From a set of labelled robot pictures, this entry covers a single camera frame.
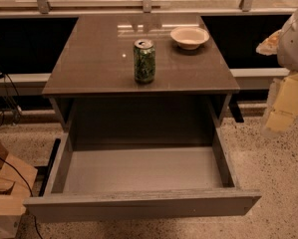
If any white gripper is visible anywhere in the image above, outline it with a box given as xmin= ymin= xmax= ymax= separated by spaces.
xmin=256 ymin=9 xmax=298 ymax=137

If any green soda can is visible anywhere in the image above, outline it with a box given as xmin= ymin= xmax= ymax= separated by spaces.
xmin=134 ymin=39 xmax=155 ymax=84

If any grey drawer cabinet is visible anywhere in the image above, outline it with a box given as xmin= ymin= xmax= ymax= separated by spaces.
xmin=43 ymin=14 xmax=239 ymax=151

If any open grey top drawer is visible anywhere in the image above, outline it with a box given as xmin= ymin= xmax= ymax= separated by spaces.
xmin=24 ymin=129 xmax=261 ymax=222

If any white paper bowl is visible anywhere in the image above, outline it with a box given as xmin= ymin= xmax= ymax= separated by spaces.
xmin=170 ymin=27 xmax=210 ymax=50

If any brown cardboard box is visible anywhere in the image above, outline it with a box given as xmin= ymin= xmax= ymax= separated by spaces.
xmin=0 ymin=142 xmax=37 ymax=216

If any black cable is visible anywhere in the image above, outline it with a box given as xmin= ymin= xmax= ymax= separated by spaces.
xmin=0 ymin=145 xmax=44 ymax=239

